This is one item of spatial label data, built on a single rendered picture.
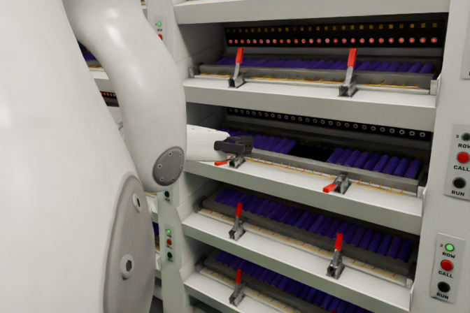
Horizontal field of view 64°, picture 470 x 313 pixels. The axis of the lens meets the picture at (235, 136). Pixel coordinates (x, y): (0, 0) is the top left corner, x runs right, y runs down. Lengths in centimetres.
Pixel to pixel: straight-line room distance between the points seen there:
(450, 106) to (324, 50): 35
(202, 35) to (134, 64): 68
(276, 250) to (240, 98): 37
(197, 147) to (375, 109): 34
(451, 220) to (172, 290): 82
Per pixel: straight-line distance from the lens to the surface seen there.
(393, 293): 87
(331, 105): 75
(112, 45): 40
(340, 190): 80
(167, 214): 113
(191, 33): 103
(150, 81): 39
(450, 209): 74
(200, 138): 55
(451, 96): 69
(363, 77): 79
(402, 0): 71
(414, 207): 77
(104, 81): 123
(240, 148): 57
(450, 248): 76
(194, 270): 121
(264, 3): 82
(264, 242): 97
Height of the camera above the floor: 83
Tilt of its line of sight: 14 degrees down
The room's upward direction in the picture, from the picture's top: straight up
